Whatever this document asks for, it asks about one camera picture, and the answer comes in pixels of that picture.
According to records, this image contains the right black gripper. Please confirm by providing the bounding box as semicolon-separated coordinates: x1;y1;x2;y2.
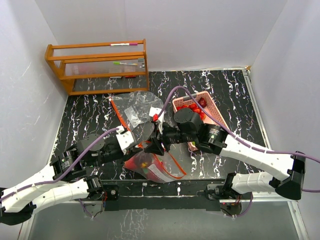
144;120;196;155

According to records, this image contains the red green dragon fruit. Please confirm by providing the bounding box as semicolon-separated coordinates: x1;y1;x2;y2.
124;152;161;183

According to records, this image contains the clear orange zip bag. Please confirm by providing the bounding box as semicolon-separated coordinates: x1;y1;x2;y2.
141;149;187;183

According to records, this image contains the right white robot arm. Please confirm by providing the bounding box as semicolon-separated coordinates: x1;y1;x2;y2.
145;107;306;201

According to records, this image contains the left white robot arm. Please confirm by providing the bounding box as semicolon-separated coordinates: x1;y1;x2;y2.
0;131;141;226

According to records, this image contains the red strawberry bunch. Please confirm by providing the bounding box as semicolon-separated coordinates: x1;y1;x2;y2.
176;103;206;121

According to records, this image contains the pink perforated plastic basket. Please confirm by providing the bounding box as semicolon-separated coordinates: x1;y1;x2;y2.
172;91;229;152

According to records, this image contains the dark purple fig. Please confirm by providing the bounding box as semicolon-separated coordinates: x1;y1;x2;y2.
198;97;207;108

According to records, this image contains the green yellow toothbrush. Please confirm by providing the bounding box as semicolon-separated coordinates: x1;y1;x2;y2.
113;61;138;66

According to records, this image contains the wooden shelf rack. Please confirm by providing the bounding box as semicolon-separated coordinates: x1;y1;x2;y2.
44;39;150;96

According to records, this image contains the pink white marker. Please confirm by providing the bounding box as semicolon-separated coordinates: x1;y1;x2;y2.
110;42;138;47

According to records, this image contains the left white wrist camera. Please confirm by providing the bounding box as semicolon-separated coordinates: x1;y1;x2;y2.
115;125;136;155

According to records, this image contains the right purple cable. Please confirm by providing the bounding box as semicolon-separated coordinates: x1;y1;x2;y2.
154;86;320;193

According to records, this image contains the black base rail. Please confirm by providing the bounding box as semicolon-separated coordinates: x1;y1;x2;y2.
74;178;253;212

